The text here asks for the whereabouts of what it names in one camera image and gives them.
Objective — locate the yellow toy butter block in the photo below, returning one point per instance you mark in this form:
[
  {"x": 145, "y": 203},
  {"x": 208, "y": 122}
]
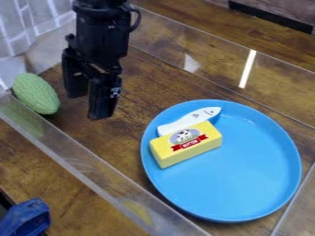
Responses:
[{"x": 184, "y": 144}]

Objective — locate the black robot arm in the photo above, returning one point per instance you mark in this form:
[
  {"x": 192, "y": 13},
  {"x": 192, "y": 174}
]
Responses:
[{"x": 95, "y": 71}]

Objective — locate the blue round plastic tray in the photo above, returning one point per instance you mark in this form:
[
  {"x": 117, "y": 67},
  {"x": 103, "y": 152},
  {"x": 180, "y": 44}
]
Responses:
[{"x": 240, "y": 181}]

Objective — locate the white toy fish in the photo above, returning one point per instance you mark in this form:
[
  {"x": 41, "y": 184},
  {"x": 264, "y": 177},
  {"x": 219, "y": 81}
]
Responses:
[{"x": 204, "y": 114}]

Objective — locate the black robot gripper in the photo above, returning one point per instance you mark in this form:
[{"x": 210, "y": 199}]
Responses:
[{"x": 97, "y": 44}]

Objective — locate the clear acrylic barrier wall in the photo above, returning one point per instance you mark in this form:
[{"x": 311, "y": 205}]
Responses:
[{"x": 81, "y": 165}]

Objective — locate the green textured toy vegetable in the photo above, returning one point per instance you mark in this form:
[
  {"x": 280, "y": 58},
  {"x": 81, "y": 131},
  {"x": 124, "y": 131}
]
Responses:
[{"x": 36, "y": 93}]

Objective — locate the white grid patterned cloth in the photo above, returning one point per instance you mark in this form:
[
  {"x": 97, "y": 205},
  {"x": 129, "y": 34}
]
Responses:
[{"x": 25, "y": 19}]

